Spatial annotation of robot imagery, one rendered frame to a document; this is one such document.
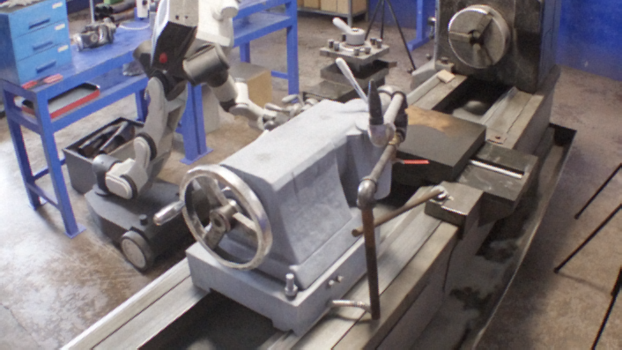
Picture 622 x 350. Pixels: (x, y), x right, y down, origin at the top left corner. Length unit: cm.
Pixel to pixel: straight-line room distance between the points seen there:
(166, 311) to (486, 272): 121
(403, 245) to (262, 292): 43
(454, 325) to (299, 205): 87
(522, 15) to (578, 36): 345
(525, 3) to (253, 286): 162
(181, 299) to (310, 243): 34
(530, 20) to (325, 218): 141
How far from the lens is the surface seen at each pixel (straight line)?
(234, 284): 119
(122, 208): 291
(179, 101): 246
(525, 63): 242
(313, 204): 115
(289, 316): 113
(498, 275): 205
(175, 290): 132
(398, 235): 145
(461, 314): 187
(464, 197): 156
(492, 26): 220
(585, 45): 575
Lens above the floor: 170
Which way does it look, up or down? 29 degrees down
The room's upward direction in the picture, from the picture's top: 1 degrees counter-clockwise
